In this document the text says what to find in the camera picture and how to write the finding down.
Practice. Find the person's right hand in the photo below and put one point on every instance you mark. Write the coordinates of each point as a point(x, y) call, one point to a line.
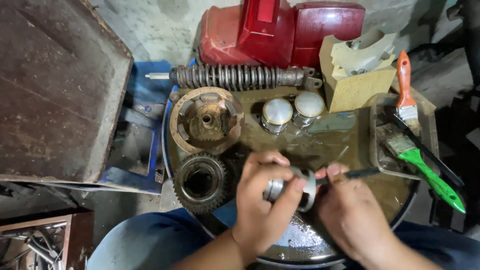
point(352, 217)

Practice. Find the person's left hand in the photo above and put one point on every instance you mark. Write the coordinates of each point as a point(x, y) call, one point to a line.
point(258, 210)

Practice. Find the black thin hand tool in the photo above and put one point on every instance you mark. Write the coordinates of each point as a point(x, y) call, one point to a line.
point(360, 174)

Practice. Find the grey metal piston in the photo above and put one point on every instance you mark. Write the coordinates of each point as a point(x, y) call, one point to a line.
point(305, 191)

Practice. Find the dark toothed gear wheel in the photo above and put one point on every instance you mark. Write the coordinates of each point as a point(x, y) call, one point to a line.
point(200, 183)

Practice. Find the clear plastic container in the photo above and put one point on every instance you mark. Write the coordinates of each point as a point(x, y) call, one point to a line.
point(378, 150)

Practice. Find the round oily metal drum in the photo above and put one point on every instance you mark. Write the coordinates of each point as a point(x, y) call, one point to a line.
point(337, 138)

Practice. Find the silver metal piston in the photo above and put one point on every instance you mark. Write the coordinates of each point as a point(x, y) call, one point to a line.
point(276, 114)
point(308, 107)

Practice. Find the rusty round clutch housing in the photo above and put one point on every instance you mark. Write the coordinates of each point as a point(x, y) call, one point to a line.
point(206, 120)

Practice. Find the person's blue trousers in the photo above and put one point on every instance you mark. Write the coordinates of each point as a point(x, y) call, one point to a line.
point(150, 243)

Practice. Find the rusty coil shock absorber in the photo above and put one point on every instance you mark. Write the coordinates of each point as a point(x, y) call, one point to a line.
point(236, 77)

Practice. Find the tan plastic cover piece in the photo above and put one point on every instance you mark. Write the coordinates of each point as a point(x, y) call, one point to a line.
point(356, 75)

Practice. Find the red motorcycle body panel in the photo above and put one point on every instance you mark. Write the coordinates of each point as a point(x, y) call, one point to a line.
point(277, 33)

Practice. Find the wooden box of tools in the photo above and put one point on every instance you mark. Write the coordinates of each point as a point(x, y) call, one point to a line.
point(37, 243)

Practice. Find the rusty brown metal box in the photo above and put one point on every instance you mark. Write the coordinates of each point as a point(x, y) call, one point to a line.
point(56, 90)

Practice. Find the blue metal frame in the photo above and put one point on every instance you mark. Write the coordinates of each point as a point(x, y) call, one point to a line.
point(146, 123)

